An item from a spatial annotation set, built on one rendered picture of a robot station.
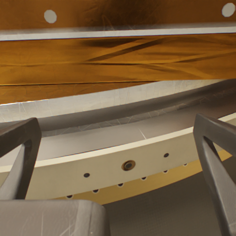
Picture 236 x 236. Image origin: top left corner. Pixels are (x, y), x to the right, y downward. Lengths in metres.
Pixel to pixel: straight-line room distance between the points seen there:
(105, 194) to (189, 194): 0.13
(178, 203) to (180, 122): 0.14
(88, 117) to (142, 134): 0.06
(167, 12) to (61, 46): 0.10
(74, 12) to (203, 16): 0.11
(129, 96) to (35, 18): 0.11
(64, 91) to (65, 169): 0.08
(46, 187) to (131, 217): 0.14
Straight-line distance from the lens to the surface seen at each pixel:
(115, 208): 0.30
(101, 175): 0.21
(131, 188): 0.29
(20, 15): 0.22
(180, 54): 0.22
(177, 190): 0.32
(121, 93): 0.21
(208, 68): 0.23
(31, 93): 0.22
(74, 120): 0.23
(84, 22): 0.21
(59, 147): 0.21
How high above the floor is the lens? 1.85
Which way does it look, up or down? 34 degrees down
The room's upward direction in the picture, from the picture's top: 2 degrees counter-clockwise
